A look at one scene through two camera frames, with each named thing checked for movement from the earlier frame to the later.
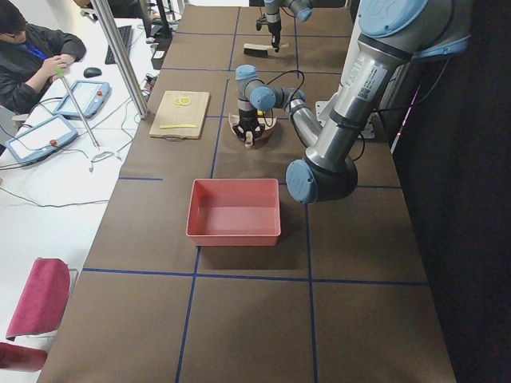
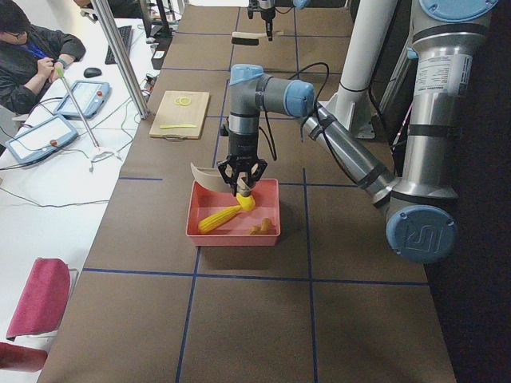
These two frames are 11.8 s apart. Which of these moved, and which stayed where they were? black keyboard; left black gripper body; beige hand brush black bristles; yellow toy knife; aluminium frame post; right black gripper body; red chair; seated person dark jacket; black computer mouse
Moved: right black gripper body; left black gripper body; beige hand brush black bristles
Stayed: seated person dark jacket; black computer mouse; yellow toy knife; aluminium frame post; red chair; black keyboard
